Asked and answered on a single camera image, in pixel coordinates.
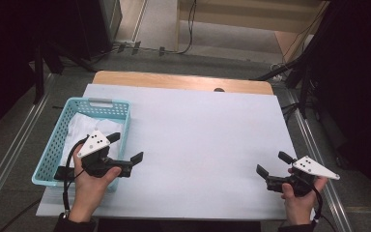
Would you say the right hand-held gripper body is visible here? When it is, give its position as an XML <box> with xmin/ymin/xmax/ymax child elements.
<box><xmin>265</xmin><ymin>155</ymin><xmax>341</xmax><ymax>198</ymax></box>

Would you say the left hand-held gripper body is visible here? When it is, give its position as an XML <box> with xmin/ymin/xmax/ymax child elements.
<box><xmin>76</xmin><ymin>129</ymin><xmax>134</xmax><ymax>179</ymax></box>

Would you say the white garment black waistband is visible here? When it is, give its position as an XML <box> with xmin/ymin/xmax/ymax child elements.
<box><xmin>53</xmin><ymin>111</ymin><xmax>126</xmax><ymax>182</ymax></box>

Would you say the light blue plastic basket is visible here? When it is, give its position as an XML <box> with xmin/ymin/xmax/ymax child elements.
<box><xmin>31</xmin><ymin>97</ymin><xmax>132</xmax><ymax>193</ymax></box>

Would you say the person's right hand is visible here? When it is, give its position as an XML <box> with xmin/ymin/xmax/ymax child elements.
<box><xmin>279</xmin><ymin>166</ymin><xmax>329</xmax><ymax>226</ymax></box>

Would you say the person's left hand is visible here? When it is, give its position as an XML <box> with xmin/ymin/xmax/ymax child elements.
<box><xmin>67</xmin><ymin>152</ymin><xmax>124</xmax><ymax>224</ymax></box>

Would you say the white table mat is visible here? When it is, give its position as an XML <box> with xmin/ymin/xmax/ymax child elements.
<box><xmin>36</xmin><ymin>83</ymin><xmax>316</xmax><ymax>222</ymax></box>

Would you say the black metal stand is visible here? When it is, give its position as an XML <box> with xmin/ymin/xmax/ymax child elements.
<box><xmin>252</xmin><ymin>47</ymin><xmax>324</xmax><ymax>120</ymax></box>
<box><xmin>32</xmin><ymin>38</ymin><xmax>99</xmax><ymax>104</ymax></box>

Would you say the wooden table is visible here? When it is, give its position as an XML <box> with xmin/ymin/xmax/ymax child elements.
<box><xmin>91</xmin><ymin>70</ymin><xmax>274</xmax><ymax>96</ymax></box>

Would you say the white power strip with plugs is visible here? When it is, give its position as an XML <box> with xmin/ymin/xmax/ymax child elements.
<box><xmin>113</xmin><ymin>40</ymin><xmax>167</xmax><ymax>57</ymax></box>

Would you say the dark cabinet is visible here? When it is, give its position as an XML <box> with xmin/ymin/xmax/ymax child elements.
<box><xmin>75</xmin><ymin>0</ymin><xmax>124</xmax><ymax>61</ymax></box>

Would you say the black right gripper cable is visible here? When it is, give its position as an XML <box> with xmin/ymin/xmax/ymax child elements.
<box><xmin>302</xmin><ymin>175</ymin><xmax>337</xmax><ymax>232</ymax></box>

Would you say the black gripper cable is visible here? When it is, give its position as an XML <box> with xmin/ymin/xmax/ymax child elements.
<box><xmin>62</xmin><ymin>135</ymin><xmax>90</xmax><ymax>214</ymax></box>
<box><xmin>302</xmin><ymin>175</ymin><xmax>337</xmax><ymax>232</ymax></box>

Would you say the metal floor rail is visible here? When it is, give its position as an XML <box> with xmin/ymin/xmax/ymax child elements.
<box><xmin>0</xmin><ymin>72</ymin><xmax>58</xmax><ymax>224</ymax></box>
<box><xmin>286</xmin><ymin>90</ymin><xmax>353</xmax><ymax>232</ymax></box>

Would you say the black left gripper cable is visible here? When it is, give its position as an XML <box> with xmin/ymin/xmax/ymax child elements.
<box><xmin>62</xmin><ymin>135</ymin><xmax>90</xmax><ymax>214</ymax></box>

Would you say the thin dark cable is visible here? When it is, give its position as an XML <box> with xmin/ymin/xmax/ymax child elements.
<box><xmin>281</xmin><ymin>3</ymin><xmax>330</xmax><ymax>66</ymax></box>

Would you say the black hanging cable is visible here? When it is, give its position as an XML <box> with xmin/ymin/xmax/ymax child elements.
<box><xmin>173</xmin><ymin>0</ymin><xmax>198</xmax><ymax>56</ymax></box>

